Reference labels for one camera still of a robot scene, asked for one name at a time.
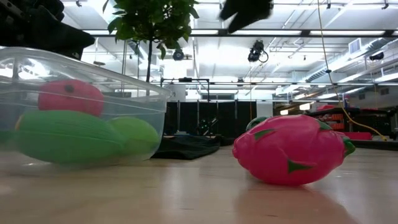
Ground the yellow hanging cable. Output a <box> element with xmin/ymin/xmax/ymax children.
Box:
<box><xmin>316</xmin><ymin>0</ymin><xmax>389</xmax><ymax>141</ymax></box>

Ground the black cloth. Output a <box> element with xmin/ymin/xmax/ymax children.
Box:
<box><xmin>150</xmin><ymin>134</ymin><xmax>236</xmax><ymax>161</ymax></box>

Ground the green toy cucumber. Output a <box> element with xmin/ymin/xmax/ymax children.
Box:
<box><xmin>12</xmin><ymin>110</ymin><xmax>127</xmax><ymax>165</ymax></box>

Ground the red plastic bin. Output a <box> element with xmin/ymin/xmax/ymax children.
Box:
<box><xmin>343</xmin><ymin>131</ymin><xmax>373</xmax><ymax>141</ymax></box>

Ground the white air vent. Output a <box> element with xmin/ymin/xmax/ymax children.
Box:
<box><xmin>348</xmin><ymin>37</ymin><xmax>362</xmax><ymax>55</ymax></box>

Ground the black hanging camera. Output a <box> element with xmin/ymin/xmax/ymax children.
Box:
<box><xmin>248</xmin><ymin>39</ymin><xmax>269</xmax><ymax>63</ymax></box>

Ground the striped toy watermelon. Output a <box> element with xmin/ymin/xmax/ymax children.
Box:
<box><xmin>245</xmin><ymin>116</ymin><xmax>270</xmax><ymax>131</ymax></box>

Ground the clear plastic container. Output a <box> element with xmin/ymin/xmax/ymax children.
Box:
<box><xmin>0</xmin><ymin>46</ymin><xmax>172</xmax><ymax>175</ymax></box>

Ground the red toy tomato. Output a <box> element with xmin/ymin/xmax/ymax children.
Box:
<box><xmin>37</xmin><ymin>79</ymin><xmax>105</xmax><ymax>118</ymax></box>

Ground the green leafy plant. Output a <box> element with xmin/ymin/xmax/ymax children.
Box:
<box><xmin>102</xmin><ymin>0</ymin><xmax>200</xmax><ymax>83</ymax></box>

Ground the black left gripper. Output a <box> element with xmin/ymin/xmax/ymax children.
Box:
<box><xmin>0</xmin><ymin>0</ymin><xmax>96</xmax><ymax>60</ymax></box>

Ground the black partition curtain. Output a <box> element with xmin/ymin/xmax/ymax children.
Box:
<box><xmin>164</xmin><ymin>101</ymin><xmax>257</xmax><ymax>139</ymax></box>

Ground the light green toy lime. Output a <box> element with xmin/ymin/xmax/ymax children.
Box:
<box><xmin>108</xmin><ymin>116</ymin><xmax>160</xmax><ymax>157</ymax></box>

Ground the pink toy dragon fruit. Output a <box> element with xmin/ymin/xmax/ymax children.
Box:
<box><xmin>232</xmin><ymin>114</ymin><xmax>356</xmax><ymax>187</ymax></box>

